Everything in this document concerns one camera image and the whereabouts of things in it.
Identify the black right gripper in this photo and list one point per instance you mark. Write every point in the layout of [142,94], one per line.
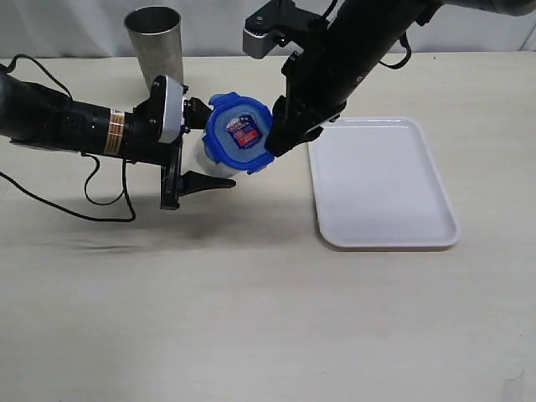
[327,72]

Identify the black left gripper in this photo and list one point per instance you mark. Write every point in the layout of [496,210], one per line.
[142,145]

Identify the clear tall plastic container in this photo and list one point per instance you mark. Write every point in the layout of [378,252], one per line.
[208,163]

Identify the blue snap-lock lid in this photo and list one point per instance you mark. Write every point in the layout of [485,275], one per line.
[237,130]

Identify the stainless steel cup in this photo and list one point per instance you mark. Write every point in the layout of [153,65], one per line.
[155,34]

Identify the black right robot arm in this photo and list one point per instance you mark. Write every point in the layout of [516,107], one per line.
[419,12]

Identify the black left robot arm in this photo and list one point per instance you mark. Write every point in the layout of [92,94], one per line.
[33,115]

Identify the white rectangular plastic tray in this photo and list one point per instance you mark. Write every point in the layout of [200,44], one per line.
[376,187]

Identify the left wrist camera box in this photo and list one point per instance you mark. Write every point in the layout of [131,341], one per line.
[172,94]

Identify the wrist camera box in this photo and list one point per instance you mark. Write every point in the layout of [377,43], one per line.
[172,94]
[279,23]

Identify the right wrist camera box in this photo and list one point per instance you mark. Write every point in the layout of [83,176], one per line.
[279,23]

